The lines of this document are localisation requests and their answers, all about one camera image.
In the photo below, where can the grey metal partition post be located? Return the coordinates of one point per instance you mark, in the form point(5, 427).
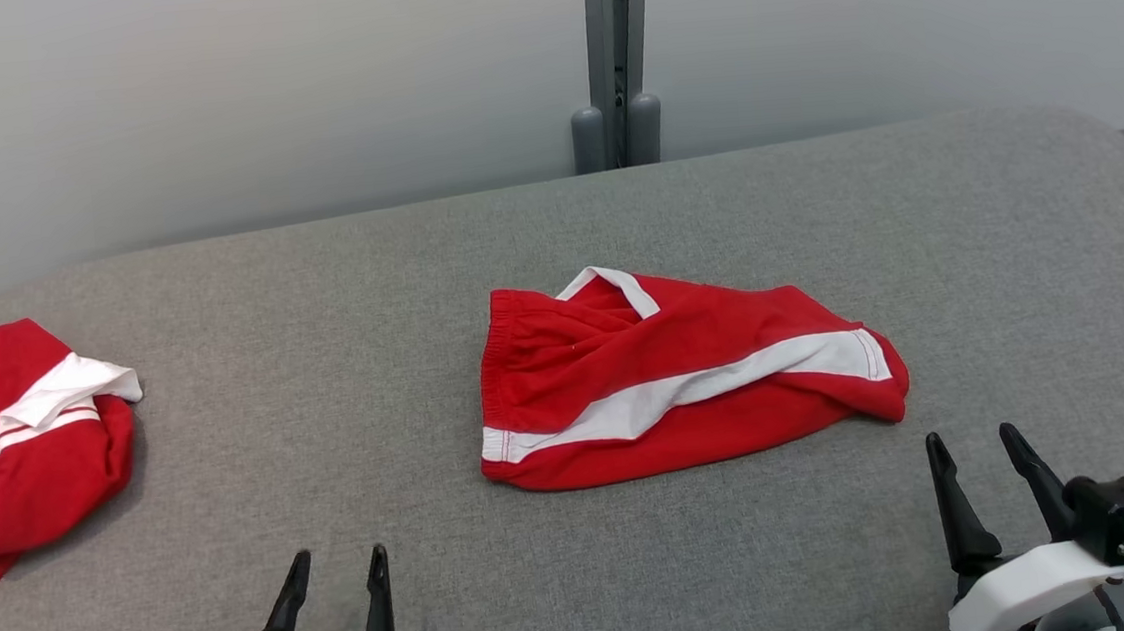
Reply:
point(603, 51)

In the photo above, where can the red shorts with white stripe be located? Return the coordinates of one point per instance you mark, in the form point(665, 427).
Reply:
point(625, 351)

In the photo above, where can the red basketball jersey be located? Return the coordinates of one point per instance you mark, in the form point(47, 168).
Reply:
point(32, 467)

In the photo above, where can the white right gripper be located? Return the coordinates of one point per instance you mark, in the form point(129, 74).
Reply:
point(1025, 595)

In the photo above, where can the grey cylindrical post foot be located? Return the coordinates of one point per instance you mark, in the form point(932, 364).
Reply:
point(645, 133)
point(589, 143)

